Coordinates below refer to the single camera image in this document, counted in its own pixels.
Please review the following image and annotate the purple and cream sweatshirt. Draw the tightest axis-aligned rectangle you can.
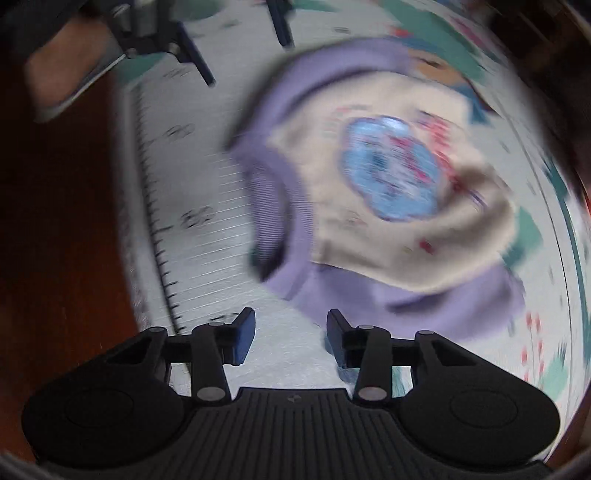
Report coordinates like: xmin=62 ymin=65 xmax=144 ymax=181
xmin=229 ymin=37 xmax=525 ymax=340

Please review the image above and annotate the person's left forearm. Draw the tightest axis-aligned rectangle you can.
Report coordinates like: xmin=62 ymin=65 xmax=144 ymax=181
xmin=25 ymin=17 xmax=124 ymax=122

